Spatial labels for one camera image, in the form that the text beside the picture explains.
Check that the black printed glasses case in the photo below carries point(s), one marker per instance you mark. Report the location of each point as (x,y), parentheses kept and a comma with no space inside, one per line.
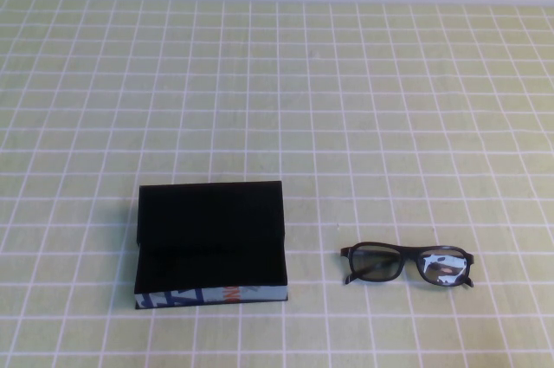
(208,216)

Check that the black framed glasses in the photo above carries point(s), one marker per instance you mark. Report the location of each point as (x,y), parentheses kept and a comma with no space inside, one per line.
(409,251)

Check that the green white checked tablecloth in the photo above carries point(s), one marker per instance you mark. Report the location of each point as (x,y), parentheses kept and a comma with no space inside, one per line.
(277,104)

